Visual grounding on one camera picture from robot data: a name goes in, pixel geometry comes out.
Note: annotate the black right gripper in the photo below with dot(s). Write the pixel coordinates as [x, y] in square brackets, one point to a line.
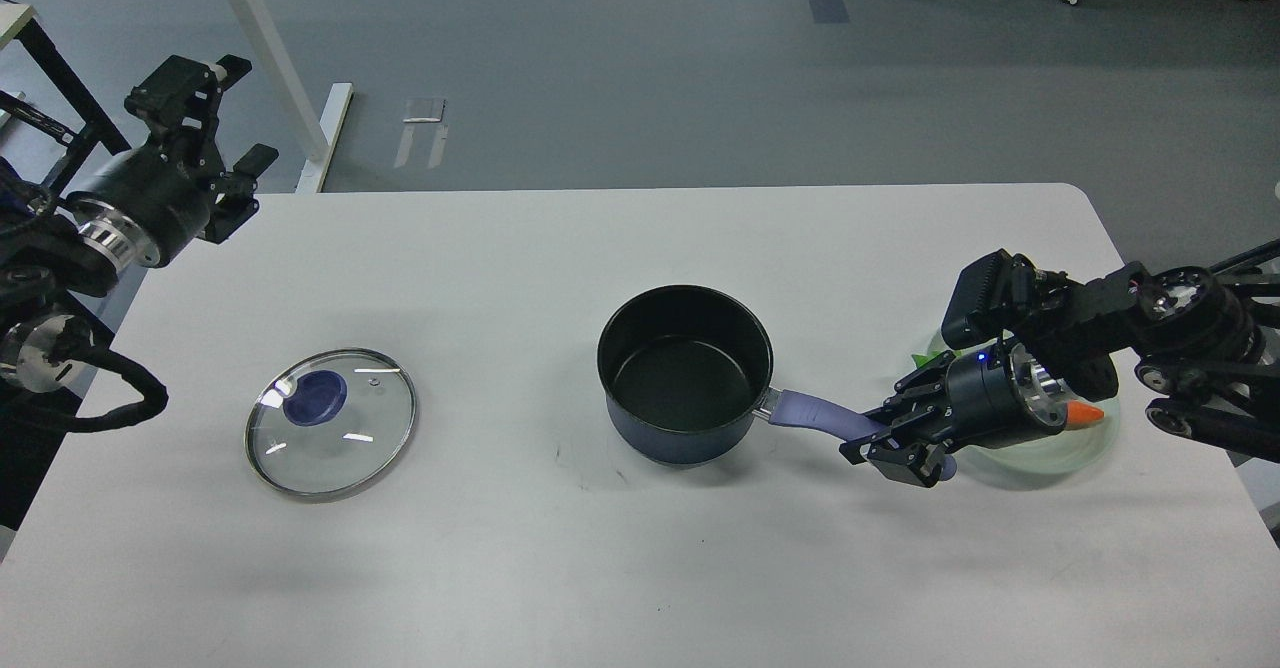
[994, 397]

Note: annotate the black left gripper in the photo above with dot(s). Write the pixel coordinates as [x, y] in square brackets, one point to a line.
[148, 204]

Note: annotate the blue saucepan with purple handle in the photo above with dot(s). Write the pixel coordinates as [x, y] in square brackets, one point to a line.
[686, 370]

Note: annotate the glass lid with purple knob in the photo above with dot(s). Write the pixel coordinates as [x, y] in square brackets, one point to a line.
[332, 424]

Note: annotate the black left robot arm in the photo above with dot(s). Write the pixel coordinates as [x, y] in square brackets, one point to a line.
[61, 374]

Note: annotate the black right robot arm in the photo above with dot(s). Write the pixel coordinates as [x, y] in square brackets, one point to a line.
[1022, 342]

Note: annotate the orange toy carrot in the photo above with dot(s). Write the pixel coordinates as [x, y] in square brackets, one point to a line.
[1078, 414]

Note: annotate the clear green glass plate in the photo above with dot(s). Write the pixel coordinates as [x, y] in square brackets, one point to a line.
[1054, 456]

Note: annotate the white table frame leg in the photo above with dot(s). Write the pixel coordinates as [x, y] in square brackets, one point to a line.
[270, 58]

